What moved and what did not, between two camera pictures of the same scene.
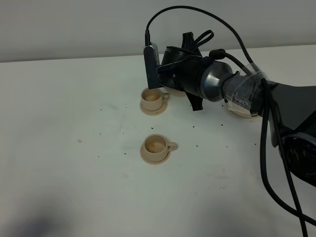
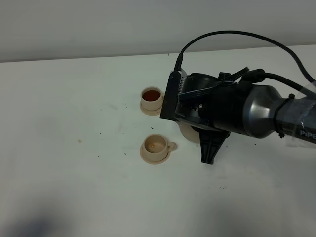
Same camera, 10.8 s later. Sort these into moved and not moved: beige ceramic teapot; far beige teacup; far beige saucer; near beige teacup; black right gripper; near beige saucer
Moved: black right gripper; beige ceramic teapot
Not moved: far beige saucer; far beige teacup; near beige teacup; near beige saucer
